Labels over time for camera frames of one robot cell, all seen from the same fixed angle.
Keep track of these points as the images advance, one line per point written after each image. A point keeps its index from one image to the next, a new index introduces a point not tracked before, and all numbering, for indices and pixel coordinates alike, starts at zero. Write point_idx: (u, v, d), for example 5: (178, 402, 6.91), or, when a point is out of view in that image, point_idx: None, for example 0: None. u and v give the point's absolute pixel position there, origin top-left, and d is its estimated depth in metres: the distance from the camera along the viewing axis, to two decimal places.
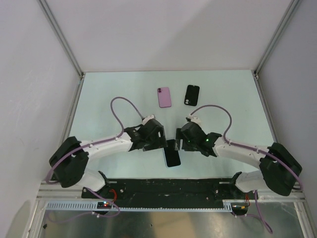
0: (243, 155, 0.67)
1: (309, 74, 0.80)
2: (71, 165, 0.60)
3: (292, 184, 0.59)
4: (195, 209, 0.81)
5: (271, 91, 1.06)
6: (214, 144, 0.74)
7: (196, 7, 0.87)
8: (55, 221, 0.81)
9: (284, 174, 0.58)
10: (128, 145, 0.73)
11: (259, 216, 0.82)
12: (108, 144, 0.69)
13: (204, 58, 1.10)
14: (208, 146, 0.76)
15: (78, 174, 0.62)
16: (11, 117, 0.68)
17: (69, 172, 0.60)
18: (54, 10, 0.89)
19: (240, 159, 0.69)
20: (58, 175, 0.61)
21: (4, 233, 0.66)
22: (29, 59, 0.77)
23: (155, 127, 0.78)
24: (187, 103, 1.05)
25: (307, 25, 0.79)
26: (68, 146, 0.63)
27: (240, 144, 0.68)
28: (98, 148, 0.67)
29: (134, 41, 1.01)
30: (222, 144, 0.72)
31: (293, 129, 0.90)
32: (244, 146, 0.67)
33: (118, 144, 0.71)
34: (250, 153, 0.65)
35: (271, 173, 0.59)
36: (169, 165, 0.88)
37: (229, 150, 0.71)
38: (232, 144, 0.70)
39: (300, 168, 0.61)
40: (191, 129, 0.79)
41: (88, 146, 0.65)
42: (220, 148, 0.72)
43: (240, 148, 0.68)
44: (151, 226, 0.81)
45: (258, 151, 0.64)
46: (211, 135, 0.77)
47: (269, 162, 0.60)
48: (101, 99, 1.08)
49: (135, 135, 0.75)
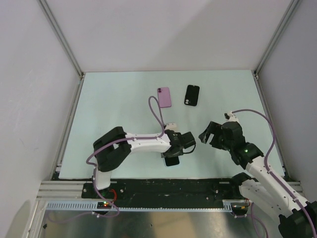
0: (275, 192, 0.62)
1: (309, 75, 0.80)
2: (114, 152, 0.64)
3: None
4: (195, 209, 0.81)
5: (271, 91, 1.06)
6: (251, 161, 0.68)
7: (196, 7, 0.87)
8: (55, 221, 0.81)
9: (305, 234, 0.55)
10: (166, 146, 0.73)
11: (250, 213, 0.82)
12: (150, 141, 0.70)
13: (204, 59, 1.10)
14: (242, 156, 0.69)
15: (116, 164, 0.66)
16: (11, 117, 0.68)
17: (111, 158, 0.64)
18: (54, 10, 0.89)
19: (267, 189, 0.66)
20: (98, 159, 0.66)
21: (4, 233, 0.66)
22: (29, 59, 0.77)
23: (191, 140, 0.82)
24: (187, 103, 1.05)
25: (306, 25, 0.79)
26: (114, 134, 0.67)
27: (279, 181, 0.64)
28: (140, 143, 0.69)
29: (134, 41, 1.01)
30: (259, 166, 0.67)
31: (293, 129, 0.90)
32: (283, 186, 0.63)
33: (157, 144, 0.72)
34: (285, 196, 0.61)
35: (294, 227, 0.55)
36: (168, 164, 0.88)
37: (262, 177, 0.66)
38: (271, 173, 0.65)
39: None
40: (235, 132, 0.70)
41: (132, 139, 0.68)
42: (255, 169, 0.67)
43: (278, 185, 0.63)
44: (151, 226, 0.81)
45: (295, 201, 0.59)
46: (251, 147, 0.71)
47: (300, 218, 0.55)
48: (102, 99, 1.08)
49: (175, 140, 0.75)
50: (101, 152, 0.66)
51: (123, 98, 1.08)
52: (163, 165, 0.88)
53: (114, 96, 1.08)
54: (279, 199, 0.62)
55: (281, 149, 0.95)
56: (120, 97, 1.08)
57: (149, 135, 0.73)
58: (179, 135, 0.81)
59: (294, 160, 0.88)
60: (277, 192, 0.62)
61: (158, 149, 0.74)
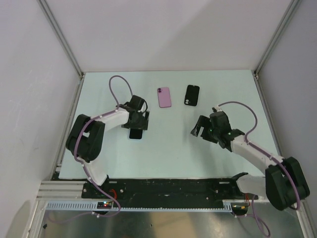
0: (255, 158, 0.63)
1: (309, 74, 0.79)
2: (92, 136, 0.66)
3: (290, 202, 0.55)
4: (195, 209, 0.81)
5: (271, 91, 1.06)
6: (233, 139, 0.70)
7: (195, 7, 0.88)
8: (55, 221, 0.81)
9: (285, 190, 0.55)
10: (125, 115, 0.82)
11: (253, 214, 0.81)
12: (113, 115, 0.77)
13: (204, 58, 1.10)
14: (227, 139, 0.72)
15: (99, 144, 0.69)
16: (11, 117, 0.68)
17: (92, 142, 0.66)
18: (54, 10, 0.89)
19: (251, 160, 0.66)
20: (81, 151, 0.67)
21: (4, 233, 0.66)
22: (29, 60, 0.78)
23: (140, 100, 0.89)
24: (187, 103, 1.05)
25: (307, 25, 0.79)
26: (80, 123, 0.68)
27: (257, 147, 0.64)
28: (107, 118, 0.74)
29: (133, 42, 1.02)
30: (240, 141, 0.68)
31: (293, 129, 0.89)
32: (260, 150, 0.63)
33: (119, 115, 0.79)
34: (262, 157, 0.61)
35: (273, 183, 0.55)
36: (131, 137, 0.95)
37: (243, 148, 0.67)
38: (250, 144, 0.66)
39: (307, 192, 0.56)
40: (219, 118, 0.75)
41: (99, 117, 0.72)
42: (237, 145, 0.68)
43: (255, 150, 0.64)
44: (151, 226, 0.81)
45: (272, 158, 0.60)
46: (235, 131, 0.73)
47: (277, 173, 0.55)
48: (102, 99, 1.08)
49: (128, 108, 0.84)
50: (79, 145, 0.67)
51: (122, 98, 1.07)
52: (164, 165, 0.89)
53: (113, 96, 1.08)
54: (259, 161, 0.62)
55: (282, 149, 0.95)
56: (120, 96, 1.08)
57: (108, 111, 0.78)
58: (129, 103, 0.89)
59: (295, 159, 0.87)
60: (256, 156, 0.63)
61: (120, 121, 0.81)
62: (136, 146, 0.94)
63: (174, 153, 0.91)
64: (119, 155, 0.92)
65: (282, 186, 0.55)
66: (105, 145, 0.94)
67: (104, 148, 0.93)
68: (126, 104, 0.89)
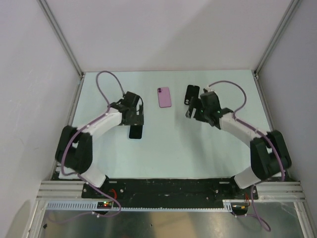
0: (241, 132, 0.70)
1: (309, 74, 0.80)
2: (79, 149, 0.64)
3: (275, 172, 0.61)
4: (195, 209, 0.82)
5: (271, 91, 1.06)
6: (222, 116, 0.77)
7: (195, 7, 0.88)
8: (55, 221, 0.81)
9: (269, 160, 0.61)
10: (118, 117, 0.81)
11: (254, 214, 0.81)
12: (102, 121, 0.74)
13: (204, 58, 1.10)
14: (216, 117, 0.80)
15: (88, 154, 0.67)
16: (11, 117, 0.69)
17: (80, 153, 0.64)
18: (54, 10, 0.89)
19: (237, 134, 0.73)
20: (71, 165, 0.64)
21: (4, 233, 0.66)
22: (30, 60, 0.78)
23: (134, 97, 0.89)
24: (187, 103, 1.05)
25: (307, 25, 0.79)
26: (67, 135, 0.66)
27: (245, 123, 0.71)
28: (95, 126, 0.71)
29: (133, 41, 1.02)
30: (228, 118, 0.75)
31: (293, 129, 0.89)
32: (247, 126, 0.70)
33: (109, 119, 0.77)
34: (248, 132, 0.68)
35: (257, 152, 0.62)
36: (130, 137, 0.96)
37: (231, 124, 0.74)
38: (237, 120, 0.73)
39: (289, 164, 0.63)
40: (209, 97, 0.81)
41: (86, 127, 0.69)
42: (225, 121, 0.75)
43: (242, 126, 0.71)
44: (151, 226, 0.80)
45: (256, 132, 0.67)
46: (224, 109, 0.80)
47: (260, 144, 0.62)
48: (101, 99, 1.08)
49: (121, 107, 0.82)
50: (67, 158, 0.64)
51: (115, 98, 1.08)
52: (164, 165, 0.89)
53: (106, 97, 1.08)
54: (245, 135, 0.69)
55: None
56: (110, 96, 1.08)
57: (97, 116, 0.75)
58: (123, 101, 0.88)
59: (295, 159, 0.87)
60: (242, 131, 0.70)
61: (111, 124, 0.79)
62: (136, 146, 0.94)
63: (174, 153, 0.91)
64: (118, 155, 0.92)
65: (265, 156, 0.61)
66: (104, 144, 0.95)
67: (104, 148, 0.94)
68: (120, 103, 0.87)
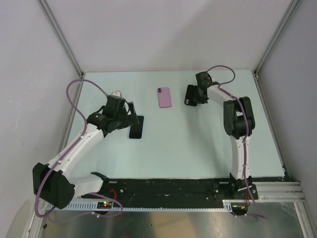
0: (221, 97, 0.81)
1: (308, 75, 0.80)
2: (54, 189, 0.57)
3: (241, 132, 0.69)
4: (195, 209, 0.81)
5: (271, 91, 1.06)
6: (209, 86, 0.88)
7: (195, 7, 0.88)
8: (55, 221, 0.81)
9: (237, 120, 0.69)
10: (99, 133, 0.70)
11: (259, 214, 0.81)
12: (78, 146, 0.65)
13: (204, 58, 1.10)
14: (203, 87, 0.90)
15: (67, 189, 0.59)
16: (11, 117, 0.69)
17: (57, 191, 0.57)
18: (53, 10, 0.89)
19: (219, 102, 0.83)
20: (51, 201, 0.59)
21: (4, 233, 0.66)
22: (30, 59, 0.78)
23: (118, 102, 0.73)
24: (187, 103, 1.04)
25: (306, 26, 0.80)
26: (38, 174, 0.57)
27: (224, 91, 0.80)
28: (70, 158, 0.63)
29: (133, 41, 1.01)
30: (214, 87, 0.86)
31: (293, 129, 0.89)
32: (226, 93, 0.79)
33: (87, 140, 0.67)
34: (226, 97, 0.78)
35: (227, 112, 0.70)
36: (130, 137, 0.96)
37: (215, 92, 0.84)
38: (220, 89, 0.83)
39: (253, 124, 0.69)
40: (202, 74, 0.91)
41: (57, 164, 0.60)
42: (211, 89, 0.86)
43: (222, 92, 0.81)
44: (151, 226, 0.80)
45: (232, 97, 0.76)
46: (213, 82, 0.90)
47: (231, 105, 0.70)
48: (102, 99, 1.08)
49: (100, 121, 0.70)
50: (44, 195, 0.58)
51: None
52: (163, 165, 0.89)
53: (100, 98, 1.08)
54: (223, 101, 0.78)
55: (282, 149, 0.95)
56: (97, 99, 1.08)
57: (73, 141, 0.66)
58: (105, 109, 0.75)
59: (295, 159, 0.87)
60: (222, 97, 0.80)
61: (95, 142, 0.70)
62: (136, 146, 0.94)
63: (174, 153, 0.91)
64: (118, 155, 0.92)
65: (233, 115, 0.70)
66: (105, 145, 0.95)
67: (104, 148, 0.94)
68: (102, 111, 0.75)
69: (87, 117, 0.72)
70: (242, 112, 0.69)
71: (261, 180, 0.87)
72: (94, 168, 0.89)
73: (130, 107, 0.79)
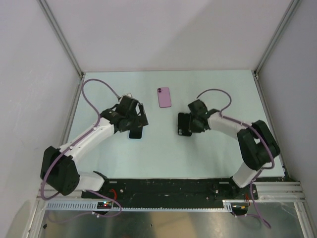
0: (228, 127, 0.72)
1: (308, 75, 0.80)
2: (61, 174, 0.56)
3: (265, 161, 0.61)
4: (196, 209, 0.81)
5: (271, 92, 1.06)
6: (209, 116, 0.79)
7: (195, 7, 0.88)
8: (55, 221, 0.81)
9: (256, 149, 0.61)
10: (110, 128, 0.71)
11: (259, 215, 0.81)
12: (89, 137, 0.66)
13: (204, 58, 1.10)
14: (204, 118, 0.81)
15: (73, 176, 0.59)
16: (11, 116, 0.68)
17: (64, 176, 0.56)
18: (53, 10, 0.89)
19: (227, 131, 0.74)
20: (56, 187, 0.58)
21: (4, 233, 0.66)
22: (29, 59, 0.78)
23: (132, 101, 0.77)
24: (181, 134, 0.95)
25: (306, 26, 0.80)
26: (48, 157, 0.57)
27: (230, 118, 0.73)
28: (80, 147, 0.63)
29: (133, 41, 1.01)
30: (216, 116, 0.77)
31: (293, 129, 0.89)
32: (232, 119, 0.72)
33: (99, 132, 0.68)
34: (235, 126, 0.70)
35: (245, 144, 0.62)
36: (130, 137, 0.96)
37: (219, 123, 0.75)
38: (224, 117, 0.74)
39: (278, 150, 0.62)
40: (195, 103, 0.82)
41: (69, 149, 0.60)
42: (213, 119, 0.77)
43: (228, 121, 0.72)
44: (151, 226, 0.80)
45: (242, 124, 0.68)
46: (211, 110, 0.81)
47: (247, 134, 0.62)
48: (106, 95, 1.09)
49: (113, 116, 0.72)
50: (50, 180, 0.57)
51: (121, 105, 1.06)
52: (163, 165, 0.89)
53: (100, 97, 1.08)
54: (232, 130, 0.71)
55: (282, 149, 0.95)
56: (96, 99, 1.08)
57: (85, 131, 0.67)
58: (118, 107, 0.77)
59: (295, 159, 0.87)
60: (230, 126, 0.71)
61: (105, 136, 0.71)
62: (136, 146, 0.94)
63: (174, 153, 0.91)
64: (118, 155, 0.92)
65: (254, 147, 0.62)
66: (105, 145, 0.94)
67: (104, 148, 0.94)
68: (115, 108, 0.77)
69: (101, 112, 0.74)
70: (262, 140, 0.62)
71: (261, 180, 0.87)
72: (94, 169, 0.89)
73: (140, 109, 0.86)
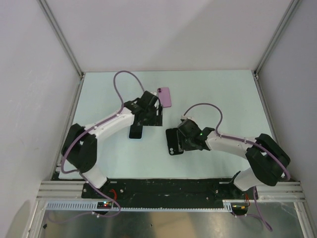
0: (231, 147, 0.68)
1: (309, 75, 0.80)
2: (82, 149, 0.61)
3: (279, 174, 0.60)
4: (196, 209, 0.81)
5: (271, 92, 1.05)
6: (206, 137, 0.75)
7: (196, 7, 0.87)
8: (55, 221, 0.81)
9: (267, 163, 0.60)
10: (131, 117, 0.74)
11: (259, 216, 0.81)
12: (112, 122, 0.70)
13: (204, 58, 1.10)
14: (201, 140, 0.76)
15: (92, 154, 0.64)
16: (11, 116, 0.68)
17: (84, 151, 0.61)
18: (53, 10, 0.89)
19: (230, 150, 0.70)
20: (74, 162, 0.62)
21: (4, 233, 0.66)
22: (29, 59, 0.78)
23: (152, 97, 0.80)
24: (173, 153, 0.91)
25: (306, 26, 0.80)
26: (73, 133, 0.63)
27: (231, 137, 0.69)
28: (103, 128, 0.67)
29: (133, 41, 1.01)
30: (213, 137, 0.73)
31: (293, 129, 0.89)
32: (234, 138, 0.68)
33: (121, 119, 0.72)
34: (238, 144, 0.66)
35: (257, 163, 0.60)
36: (130, 137, 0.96)
37: (220, 144, 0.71)
38: (223, 136, 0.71)
39: (287, 159, 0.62)
40: (186, 125, 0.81)
41: (93, 128, 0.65)
42: (212, 141, 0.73)
43: (230, 141, 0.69)
44: (151, 226, 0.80)
45: (246, 142, 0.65)
46: (205, 130, 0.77)
47: (256, 153, 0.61)
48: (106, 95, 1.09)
49: (135, 108, 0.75)
50: (69, 154, 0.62)
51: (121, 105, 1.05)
52: (163, 165, 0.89)
53: (100, 98, 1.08)
54: (237, 149, 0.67)
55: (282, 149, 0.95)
56: (95, 99, 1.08)
57: (109, 115, 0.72)
58: (139, 100, 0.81)
59: (294, 159, 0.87)
60: (233, 146, 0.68)
61: (124, 125, 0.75)
62: (136, 146, 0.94)
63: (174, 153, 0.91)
64: (118, 156, 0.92)
65: (266, 163, 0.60)
66: (105, 145, 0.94)
67: (104, 148, 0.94)
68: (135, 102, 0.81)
69: (124, 102, 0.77)
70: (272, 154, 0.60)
71: None
72: None
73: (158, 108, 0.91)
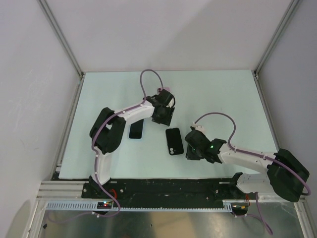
0: (247, 162, 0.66)
1: (309, 75, 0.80)
2: (112, 129, 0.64)
3: (300, 190, 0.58)
4: (196, 209, 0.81)
5: (271, 91, 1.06)
6: (219, 151, 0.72)
7: (196, 7, 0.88)
8: (55, 221, 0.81)
9: (288, 179, 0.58)
10: (151, 110, 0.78)
11: (260, 216, 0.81)
12: (137, 109, 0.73)
13: (205, 58, 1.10)
14: (212, 153, 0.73)
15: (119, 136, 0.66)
16: (11, 116, 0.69)
17: (114, 132, 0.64)
18: (53, 10, 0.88)
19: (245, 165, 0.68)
20: (102, 142, 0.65)
21: (4, 233, 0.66)
22: (29, 59, 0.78)
23: (168, 95, 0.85)
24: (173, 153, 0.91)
25: (306, 26, 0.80)
26: (103, 115, 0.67)
27: (247, 151, 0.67)
28: (130, 114, 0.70)
29: (133, 41, 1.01)
30: (227, 151, 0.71)
31: (293, 129, 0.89)
32: (251, 152, 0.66)
33: (145, 109, 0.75)
34: (257, 160, 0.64)
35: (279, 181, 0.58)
36: (130, 137, 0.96)
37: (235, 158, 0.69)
38: (237, 150, 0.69)
39: (307, 174, 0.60)
40: (195, 136, 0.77)
41: (122, 112, 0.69)
42: (226, 155, 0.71)
43: (246, 154, 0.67)
44: (151, 226, 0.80)
45: (265, 158, 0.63)
46: (216, 142, 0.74)
47: (277, 170, 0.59)
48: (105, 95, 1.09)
49: (154, 102, 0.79)
50: (98, 135, 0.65)
51: (122, 105, 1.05)
52: (164, 165, 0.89)
53: (100, 97, 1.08)
54: (254, 165, 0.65)
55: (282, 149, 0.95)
56: (95, 99, 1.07)
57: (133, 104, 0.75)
58: (156, 97, 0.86)
59: None
60: (249, 161, 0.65)
61: (145, 115, 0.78)
62: (136, 146, 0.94)
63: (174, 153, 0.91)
64: (119, 155, 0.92)
65: (288, 181, 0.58)
66: None
67: None
68: (153, 97, 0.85)
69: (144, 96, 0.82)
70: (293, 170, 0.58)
71: None
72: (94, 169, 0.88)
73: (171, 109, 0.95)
